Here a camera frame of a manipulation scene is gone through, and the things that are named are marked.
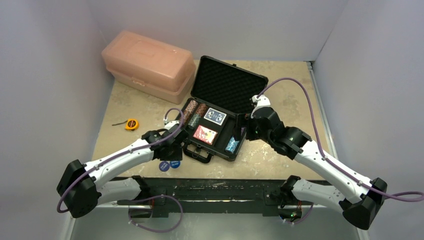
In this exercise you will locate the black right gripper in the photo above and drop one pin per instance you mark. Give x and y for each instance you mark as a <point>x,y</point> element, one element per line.
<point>250,122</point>

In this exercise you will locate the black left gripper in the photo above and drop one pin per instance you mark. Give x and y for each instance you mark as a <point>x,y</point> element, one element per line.
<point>175,156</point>

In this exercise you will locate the blue small blind button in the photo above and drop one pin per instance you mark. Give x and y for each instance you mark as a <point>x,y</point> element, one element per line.
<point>175,164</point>

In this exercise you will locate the black poker carrying case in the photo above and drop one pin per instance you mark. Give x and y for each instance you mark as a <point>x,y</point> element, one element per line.
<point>228,89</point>

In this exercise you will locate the green dark chip stack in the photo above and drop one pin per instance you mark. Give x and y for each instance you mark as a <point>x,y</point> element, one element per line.
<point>194,121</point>

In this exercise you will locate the orange brown chip stack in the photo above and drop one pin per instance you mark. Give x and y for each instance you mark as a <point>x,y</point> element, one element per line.
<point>189,110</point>

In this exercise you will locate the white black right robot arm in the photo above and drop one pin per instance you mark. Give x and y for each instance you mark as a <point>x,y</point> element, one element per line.
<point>357,197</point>

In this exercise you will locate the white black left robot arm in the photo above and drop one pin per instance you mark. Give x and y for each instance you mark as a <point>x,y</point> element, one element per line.
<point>83,186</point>

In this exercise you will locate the blue big blind button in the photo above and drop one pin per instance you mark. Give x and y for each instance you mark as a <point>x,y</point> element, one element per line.
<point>164,166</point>

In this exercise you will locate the light blue chip stack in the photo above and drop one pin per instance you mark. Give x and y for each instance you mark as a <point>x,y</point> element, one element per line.
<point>231,145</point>

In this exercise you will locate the blue card deck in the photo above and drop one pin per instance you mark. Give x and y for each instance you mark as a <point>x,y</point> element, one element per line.
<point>215,116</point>

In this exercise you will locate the red card deck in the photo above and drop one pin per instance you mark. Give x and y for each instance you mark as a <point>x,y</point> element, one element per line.
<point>205,134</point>

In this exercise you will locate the yellow tape measure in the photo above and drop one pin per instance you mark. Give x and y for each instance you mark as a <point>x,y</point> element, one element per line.
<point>131,124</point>

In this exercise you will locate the pink plastic storage box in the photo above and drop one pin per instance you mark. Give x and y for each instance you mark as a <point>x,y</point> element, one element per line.
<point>151,66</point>

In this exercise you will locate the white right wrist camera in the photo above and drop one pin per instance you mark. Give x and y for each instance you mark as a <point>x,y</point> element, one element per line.
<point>258,102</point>

